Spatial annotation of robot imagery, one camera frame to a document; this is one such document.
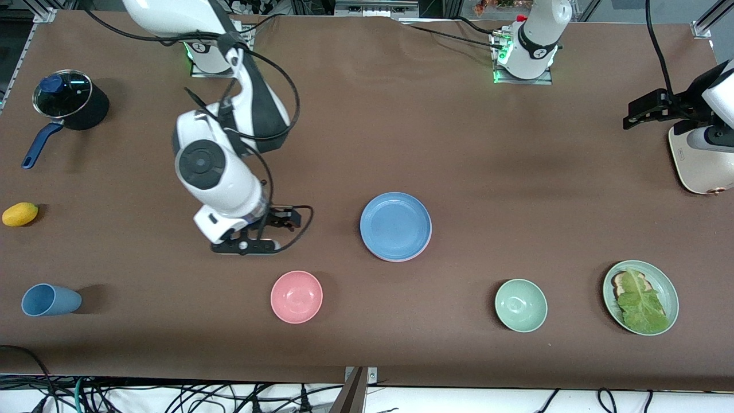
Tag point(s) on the pink bowl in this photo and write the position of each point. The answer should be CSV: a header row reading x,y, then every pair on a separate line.
x,y
296,297

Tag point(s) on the pink plate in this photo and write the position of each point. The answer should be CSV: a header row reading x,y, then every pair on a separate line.
x,y
423,250

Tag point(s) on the dark camera stand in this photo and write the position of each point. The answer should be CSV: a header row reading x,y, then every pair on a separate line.
x,y
352,396

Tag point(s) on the toasted bread slice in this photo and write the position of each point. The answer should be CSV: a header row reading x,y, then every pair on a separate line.
x,y
619,281

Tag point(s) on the small metal clamp bracket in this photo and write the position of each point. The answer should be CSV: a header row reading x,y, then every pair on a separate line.
x,y
373,376

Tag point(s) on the green plate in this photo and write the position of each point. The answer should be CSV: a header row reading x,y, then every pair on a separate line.
x,y
665,289

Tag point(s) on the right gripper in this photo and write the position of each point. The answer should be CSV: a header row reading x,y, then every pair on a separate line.
x,y
277,218

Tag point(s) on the blue plate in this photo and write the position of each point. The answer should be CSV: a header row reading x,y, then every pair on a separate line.
x,y
395,225

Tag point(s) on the brown table cover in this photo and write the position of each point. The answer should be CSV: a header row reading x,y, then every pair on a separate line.
x,y
344,143

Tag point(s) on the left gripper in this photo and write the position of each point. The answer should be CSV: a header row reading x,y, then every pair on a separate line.
x,y
682,109

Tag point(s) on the green bowl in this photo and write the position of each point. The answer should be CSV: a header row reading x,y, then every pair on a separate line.
x,y
520,305

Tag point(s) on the aluminium corner bracket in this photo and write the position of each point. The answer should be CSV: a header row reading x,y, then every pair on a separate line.
x,y
45,15
702,30

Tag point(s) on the beige toaster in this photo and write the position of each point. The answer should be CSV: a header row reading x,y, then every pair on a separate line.
x,y
702,169

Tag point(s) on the blue cup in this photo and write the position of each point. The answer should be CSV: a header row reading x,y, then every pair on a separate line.
x,y
51,300

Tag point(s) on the grey metal frame bar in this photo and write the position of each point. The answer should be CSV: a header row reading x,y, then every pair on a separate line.
x,y
375,8

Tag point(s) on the green lettuce leaf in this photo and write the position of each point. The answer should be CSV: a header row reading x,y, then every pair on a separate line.
x,y
642,304

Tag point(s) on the yellow lemon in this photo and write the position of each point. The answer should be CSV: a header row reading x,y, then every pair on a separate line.
x,y
20,214

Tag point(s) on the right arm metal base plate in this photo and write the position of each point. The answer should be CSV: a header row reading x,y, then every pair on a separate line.
x,y
221,74

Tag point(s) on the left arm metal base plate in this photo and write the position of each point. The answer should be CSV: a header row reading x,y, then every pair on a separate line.
x,y
524,82

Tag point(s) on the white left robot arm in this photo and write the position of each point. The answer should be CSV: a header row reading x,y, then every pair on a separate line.
x,y
539,34

